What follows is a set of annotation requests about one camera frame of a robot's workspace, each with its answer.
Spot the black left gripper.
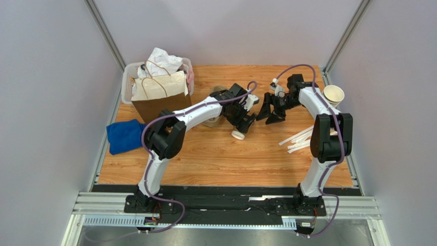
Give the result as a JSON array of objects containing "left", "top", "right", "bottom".
[{"left": 223, "top": 102, "right": 256, "bottom": 134}]

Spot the brown paper coffee cup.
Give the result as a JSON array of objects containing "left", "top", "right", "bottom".
[{"left": 231, "top": 130, "right": 246, "bottom": 140}]

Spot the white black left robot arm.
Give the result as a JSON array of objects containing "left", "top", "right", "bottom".
[{"left": 124, "top": 84, "right": 260, "bottom": 213}]

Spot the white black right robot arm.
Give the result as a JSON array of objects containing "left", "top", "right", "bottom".
[{"left": 256, "top": 74, "right": 353, "bottom": 215}]

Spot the cardboard cup carrier tray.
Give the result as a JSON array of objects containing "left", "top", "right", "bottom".
[{"left": 202, "top": 86, "right": 226, "bottom": 127}]

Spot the white wrapped straw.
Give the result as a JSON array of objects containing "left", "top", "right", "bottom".
[
  {"left": 287, "top": 131, "right": 337, "bottom": 154},
  {"left": 279, "top": 127, "right": 313, "bottom": 146}
]

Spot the stack of paper cups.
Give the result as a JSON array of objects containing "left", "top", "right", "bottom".
[{"left": 322, "top": 85, "right": 345, "bottom": 107}]

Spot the brown paper bag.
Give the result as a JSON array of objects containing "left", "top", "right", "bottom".
[{"left": 131, "top": 71, "right": 192, "bottom": 124}]

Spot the crumpled white paper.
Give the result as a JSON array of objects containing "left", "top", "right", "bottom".
[{"left": 137, "top": 47, "right": 183, "bottom": 78}]

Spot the blue folded cloth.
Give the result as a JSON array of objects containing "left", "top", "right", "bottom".
[{"left": 106, "top": 119, "right": 146, "bottom": 155}]

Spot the white plastic basket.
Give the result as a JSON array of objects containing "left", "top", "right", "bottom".
[{"left": 121, "top": 58, "right": 194, "bottom": 105}]

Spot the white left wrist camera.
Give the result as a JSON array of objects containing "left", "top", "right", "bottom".
[{"left": 242, "top": 94, "right": 260, "bottom": 111}]

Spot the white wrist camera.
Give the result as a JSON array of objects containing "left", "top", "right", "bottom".
[
  {"left": 242, "top": 94, "right": 260, "bottom": 111},
  {"left": 270, "top": 78, "right": 286, "bottom": 97}
]

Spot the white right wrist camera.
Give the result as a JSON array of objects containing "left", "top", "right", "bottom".
[{"left": 270, "top": 78, "right": 286, "bottom": 97}]

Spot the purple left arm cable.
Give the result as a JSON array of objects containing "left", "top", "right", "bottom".
[{"left": 141, "top": 80, "right": 258, "bottom": 234}]

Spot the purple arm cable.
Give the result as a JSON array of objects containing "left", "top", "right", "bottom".
[
  {"left": 141, "top": 80, "right": 258, "bottom": 234},
  {"left": 273, "top": 64, "right": 346, "bottom": 238}
]

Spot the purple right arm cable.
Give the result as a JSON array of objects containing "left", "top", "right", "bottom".
[{"left": 273, "top": 64, "right": 346, "bottom": 238}]

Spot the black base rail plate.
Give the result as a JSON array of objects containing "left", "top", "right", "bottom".
[{"left": 92, "top": 184, "right": 363, "bottom": 226}]

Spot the aluminium frame rail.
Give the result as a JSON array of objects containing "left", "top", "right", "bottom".
[{"left": 70, "top": 192, "right": 391, "bottom": 245}]

